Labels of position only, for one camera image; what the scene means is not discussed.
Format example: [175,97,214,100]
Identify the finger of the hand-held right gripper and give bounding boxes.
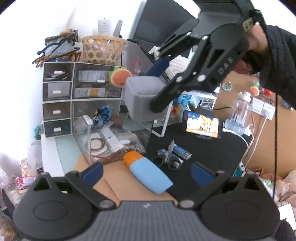
[145,19,209,78]
[149,36,210,114]

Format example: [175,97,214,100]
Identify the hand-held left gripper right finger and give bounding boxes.
[178,162,267,210]

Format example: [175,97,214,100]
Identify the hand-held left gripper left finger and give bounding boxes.
[34,162,116,210]

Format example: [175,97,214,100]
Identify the grey felt box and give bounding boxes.
[125,75,174,122]

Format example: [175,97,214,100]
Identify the large clear drawer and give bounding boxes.
[71,100,154,166]

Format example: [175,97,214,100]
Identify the small clear drawer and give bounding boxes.
[44,120,72,138]
[43,101,72,121]
[43,62,74,82]
[43,82,73,101]

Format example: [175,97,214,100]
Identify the wide clear drawer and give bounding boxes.
[73,83,123,99]
[74,63,122,83]

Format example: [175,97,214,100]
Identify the clear drawer organizer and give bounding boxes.
[42,61,123,140]

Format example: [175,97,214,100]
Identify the brown paper sheet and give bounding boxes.
[74,154,93,173]
[93,178,121,207]
[103,160,180,207]

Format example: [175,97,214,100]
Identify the black desk mat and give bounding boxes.
[145,124,248,207]

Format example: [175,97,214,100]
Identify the white keyboard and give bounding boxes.
[166,55,193,80]

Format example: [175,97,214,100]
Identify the black laptop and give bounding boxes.
[128,0,201,59]

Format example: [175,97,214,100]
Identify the white paper card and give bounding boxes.
[100,128,123,151]

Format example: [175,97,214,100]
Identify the white laptop stand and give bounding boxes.
[150,90,218,138]

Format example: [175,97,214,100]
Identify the pink clear packet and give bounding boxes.
[134,58,145,75]

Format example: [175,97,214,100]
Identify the black smartphone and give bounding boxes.
[181,110,224,139]

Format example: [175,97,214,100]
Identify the blue bottle with orange cap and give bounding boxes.
[123,150,174,195]

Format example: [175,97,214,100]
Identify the burger plush magnet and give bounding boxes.
[108,67,132,88]

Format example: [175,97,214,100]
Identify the blue crochet flower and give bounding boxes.
[95,106,113,123]

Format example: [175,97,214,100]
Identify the grey nail file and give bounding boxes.
[112,20,123,38]

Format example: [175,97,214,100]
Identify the brown cork board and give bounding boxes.
[215,71,296,179]

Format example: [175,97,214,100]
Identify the clear water bottle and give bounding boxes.
[224,91,254,136]

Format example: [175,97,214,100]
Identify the red snack packet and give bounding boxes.
[15,176,35,191]

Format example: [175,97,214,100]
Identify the woven bamboo basket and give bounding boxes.
[82,35,128,65]

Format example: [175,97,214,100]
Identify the pink floral bedding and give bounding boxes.
[254,169,296,209]

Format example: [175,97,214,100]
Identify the pale wooden stick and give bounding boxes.
[62,4,79,32]

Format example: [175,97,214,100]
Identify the pile of hair clips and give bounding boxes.
[32,29,81,68]

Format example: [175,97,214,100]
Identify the black handled scissors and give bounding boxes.
[151,139,183,171]

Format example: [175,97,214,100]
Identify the white charging cable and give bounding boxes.
[240,111,267,168]

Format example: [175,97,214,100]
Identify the white wall socket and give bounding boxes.
[251,97,276,120]

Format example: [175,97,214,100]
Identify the thin black cable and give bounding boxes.
[254,9,278,198]

